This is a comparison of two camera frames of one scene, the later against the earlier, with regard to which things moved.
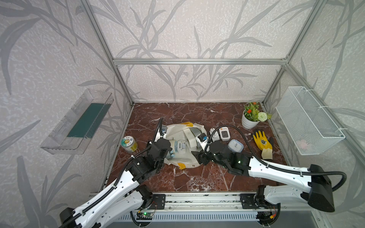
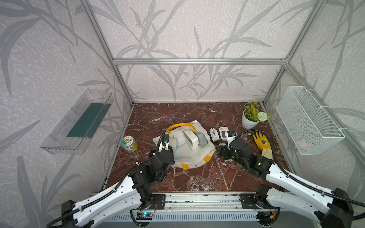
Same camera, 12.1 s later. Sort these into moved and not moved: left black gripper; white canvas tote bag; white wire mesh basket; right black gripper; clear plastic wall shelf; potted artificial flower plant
Moved: left black gripper; right black gripper
Not moved: potted artificial flower plant; clear plastic wall shelf; white canvas tote bag; white wire mesh basket
